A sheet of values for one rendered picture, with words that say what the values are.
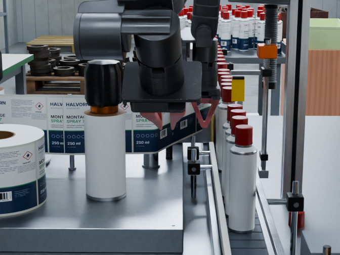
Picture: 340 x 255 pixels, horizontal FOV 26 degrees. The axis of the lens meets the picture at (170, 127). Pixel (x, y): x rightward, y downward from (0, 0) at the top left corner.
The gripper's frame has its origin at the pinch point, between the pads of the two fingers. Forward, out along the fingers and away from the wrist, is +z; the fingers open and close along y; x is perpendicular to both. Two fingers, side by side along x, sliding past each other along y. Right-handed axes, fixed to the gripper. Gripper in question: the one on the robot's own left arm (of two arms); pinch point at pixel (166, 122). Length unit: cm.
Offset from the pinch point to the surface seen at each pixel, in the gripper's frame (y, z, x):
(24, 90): 108, 238, -204
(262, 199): -14.9, 34.9, -8.9
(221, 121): -7, 58, -45
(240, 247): -10.9, 39.2, -1.2
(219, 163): -7, 67, -38
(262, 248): -14.9, 39.4, -1.3
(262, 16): -26, 182, -205
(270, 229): -15.5, 25.6, 2.6
